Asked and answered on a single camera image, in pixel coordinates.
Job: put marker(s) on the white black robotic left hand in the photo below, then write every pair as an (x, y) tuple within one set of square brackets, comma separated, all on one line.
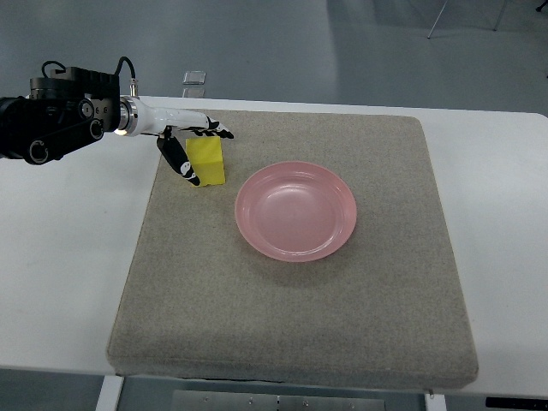
[(172, 127)]

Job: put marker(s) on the pink plate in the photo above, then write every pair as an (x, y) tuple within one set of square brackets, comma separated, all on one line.
[(295, 211)]

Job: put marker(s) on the white table leg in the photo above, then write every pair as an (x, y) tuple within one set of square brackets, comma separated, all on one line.
[(110, 393)]

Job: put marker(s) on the yellow foam block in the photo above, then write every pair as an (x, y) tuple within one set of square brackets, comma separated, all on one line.
[(206, 156)]

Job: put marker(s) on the clear floor tile upper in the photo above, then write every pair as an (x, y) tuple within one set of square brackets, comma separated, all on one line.
[(194, 77)]

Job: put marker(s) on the grey fabric mat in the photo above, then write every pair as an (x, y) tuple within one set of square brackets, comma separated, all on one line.
[(323, 259)]

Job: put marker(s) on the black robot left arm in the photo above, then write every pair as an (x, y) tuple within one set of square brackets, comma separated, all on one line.
[(66, 110)]

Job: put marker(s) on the metal chair leg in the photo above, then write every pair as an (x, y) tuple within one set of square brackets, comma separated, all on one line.
[(436, 21)]

